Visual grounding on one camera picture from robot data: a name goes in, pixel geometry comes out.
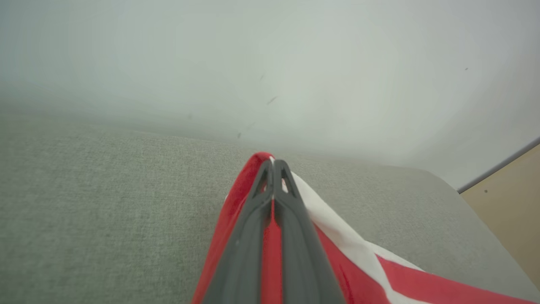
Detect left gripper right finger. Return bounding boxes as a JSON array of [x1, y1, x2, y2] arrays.
[[273, 160, 346, 304]]

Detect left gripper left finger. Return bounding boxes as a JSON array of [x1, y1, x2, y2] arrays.
[[202, 160, 275, 304]]

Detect red shorts with white trim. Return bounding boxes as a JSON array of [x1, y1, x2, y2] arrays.
[[192, 152, 540, 304]]

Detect wall baseboard strip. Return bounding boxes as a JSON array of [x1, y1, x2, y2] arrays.
[[458, 137, 540, 194]]

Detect grey fabric sofa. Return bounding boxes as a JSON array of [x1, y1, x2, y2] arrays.
[[0, 114, 540, 304]]

